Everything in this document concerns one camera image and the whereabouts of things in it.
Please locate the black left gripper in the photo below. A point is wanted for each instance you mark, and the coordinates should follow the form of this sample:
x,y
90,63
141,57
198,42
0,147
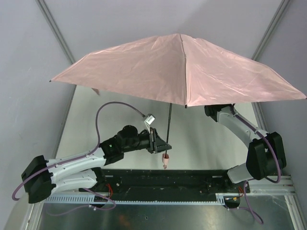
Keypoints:
x,y
153,140

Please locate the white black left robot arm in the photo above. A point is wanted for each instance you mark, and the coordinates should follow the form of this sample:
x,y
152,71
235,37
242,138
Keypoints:
x,y
42,177

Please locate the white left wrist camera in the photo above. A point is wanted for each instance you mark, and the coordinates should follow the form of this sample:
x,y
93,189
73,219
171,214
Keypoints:
x,y
148,120

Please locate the left corner aluminium post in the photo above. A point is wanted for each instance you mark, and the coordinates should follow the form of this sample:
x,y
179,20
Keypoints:
x,y
55,30

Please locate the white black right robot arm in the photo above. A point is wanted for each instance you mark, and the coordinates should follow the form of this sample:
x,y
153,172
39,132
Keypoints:
x,y
266,155

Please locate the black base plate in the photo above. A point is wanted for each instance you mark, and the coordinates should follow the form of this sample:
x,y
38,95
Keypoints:
x,y
164,185

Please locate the aluminium frame rail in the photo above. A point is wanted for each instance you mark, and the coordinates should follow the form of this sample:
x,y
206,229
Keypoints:
x,y
264,187

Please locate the right corner aluminium post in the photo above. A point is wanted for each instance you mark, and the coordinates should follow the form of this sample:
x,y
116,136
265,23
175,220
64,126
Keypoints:
x,y
273,25

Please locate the corner aluminium post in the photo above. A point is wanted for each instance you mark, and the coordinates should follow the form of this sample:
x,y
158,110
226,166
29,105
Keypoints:
x,y
273,25
55,30

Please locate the pink folding umbrella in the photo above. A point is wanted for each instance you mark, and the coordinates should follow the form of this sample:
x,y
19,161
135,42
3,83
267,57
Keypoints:
x,y
172,77

